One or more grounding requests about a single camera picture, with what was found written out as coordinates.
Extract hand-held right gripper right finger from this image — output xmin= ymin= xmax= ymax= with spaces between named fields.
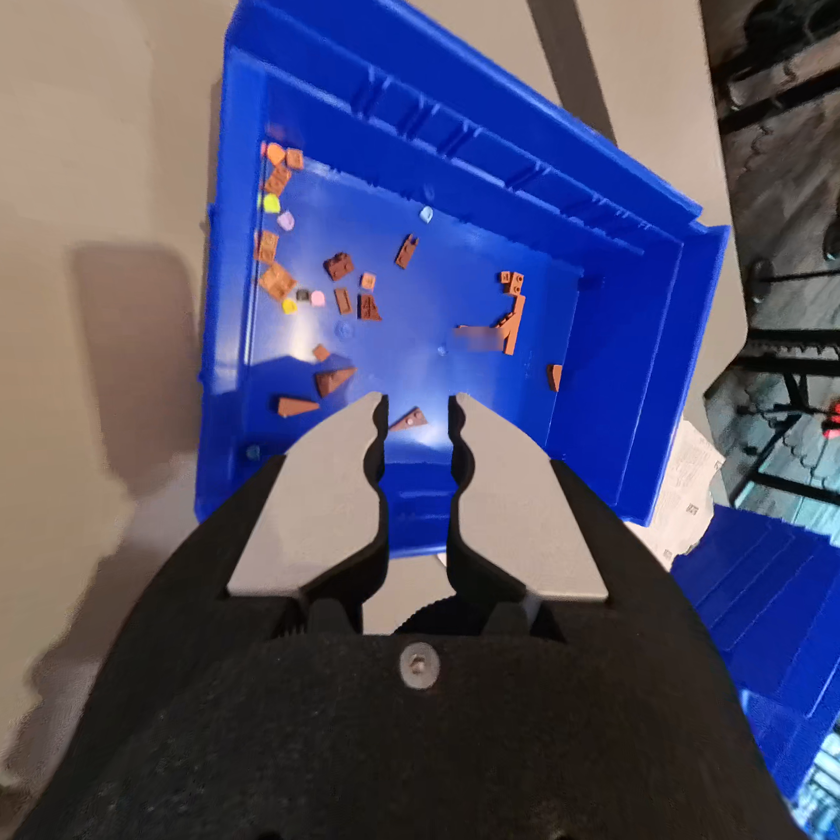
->
xmin=448 ymin=392 xmax=609 ymax=602

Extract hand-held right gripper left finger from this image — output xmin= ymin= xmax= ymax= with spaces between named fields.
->
xmin=227 ymin=392 xmax=390 ymax=598

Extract blue storage bin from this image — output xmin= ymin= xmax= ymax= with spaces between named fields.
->
xmin=193 ymin=0 xmax=731 ymax=562
xmin=669 ymin=504 xmax=840 ymax=828

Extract light grey desk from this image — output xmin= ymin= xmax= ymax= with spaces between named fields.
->
xmin=0 ymin=0 xmax=749 ymax=788

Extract white paper sheet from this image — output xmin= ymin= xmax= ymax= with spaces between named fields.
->
xmin=646 ymin=420 xmax=725 ymax=572

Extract scattered small toy bricks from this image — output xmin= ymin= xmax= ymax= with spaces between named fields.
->
xmin=252 ymin=140 xmax=563 ymax=419

